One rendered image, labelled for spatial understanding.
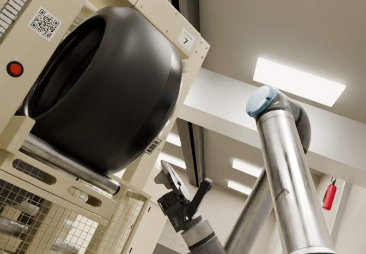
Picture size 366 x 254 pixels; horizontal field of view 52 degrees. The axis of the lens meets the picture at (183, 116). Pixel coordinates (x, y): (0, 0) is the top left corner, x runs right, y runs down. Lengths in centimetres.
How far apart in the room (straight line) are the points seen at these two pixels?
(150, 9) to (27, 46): 72
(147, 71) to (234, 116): 367
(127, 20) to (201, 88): 376
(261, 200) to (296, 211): 34
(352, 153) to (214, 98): 176
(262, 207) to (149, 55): 59
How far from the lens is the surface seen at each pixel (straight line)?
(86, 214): 114
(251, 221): 125
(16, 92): 113
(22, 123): 102
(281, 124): 109
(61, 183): 109
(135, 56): 107
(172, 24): 178
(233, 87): 488
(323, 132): 483
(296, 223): 90
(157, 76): 111
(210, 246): 112
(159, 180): 114
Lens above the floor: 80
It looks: 19 degrees up
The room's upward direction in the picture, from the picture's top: 25 degrees clockwise
